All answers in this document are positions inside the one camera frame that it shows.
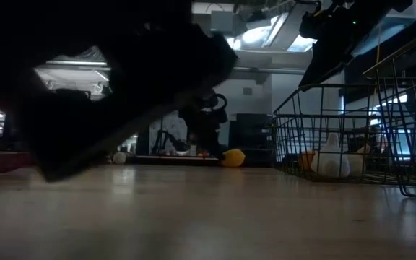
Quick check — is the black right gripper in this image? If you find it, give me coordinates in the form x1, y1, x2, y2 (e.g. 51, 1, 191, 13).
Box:
300, 0, 378, 87

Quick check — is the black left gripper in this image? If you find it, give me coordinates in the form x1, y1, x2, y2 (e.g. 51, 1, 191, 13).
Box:
110, 0, 238, 124

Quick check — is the yellow lemon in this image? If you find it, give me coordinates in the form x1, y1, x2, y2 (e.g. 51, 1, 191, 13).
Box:
221, 147, 247, 168

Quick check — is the white garlic bulb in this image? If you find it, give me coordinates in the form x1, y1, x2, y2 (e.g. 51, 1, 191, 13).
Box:
309, 132, 352, 179
344, 143, 371, 178

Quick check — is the orange-yellow lemon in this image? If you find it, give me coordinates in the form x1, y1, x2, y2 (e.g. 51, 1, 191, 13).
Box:
300, 149, 317, 171

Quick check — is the small white ball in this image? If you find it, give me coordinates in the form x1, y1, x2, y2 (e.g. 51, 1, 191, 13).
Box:
112, 151, 128, 165

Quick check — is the black background equipment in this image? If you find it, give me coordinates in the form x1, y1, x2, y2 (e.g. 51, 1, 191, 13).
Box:
177, 92, 230, 158

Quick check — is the black cabinet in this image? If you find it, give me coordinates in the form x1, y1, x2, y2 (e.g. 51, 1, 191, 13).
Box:
228, 113, 274, 168

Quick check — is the red chili pepper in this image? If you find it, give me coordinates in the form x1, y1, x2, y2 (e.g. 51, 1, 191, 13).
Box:
0, 150, 32, 177

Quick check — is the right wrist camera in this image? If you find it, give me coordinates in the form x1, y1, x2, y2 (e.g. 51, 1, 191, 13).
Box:
299, 6, 336, 40

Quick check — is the gold wire basket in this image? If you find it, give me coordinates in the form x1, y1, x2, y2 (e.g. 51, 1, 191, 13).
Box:
271, 82, 416, 186
362, 21, 416, 203

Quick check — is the black aluminium rail frame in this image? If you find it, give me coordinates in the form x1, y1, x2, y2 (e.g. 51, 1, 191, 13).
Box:
123, 154, 277, 168

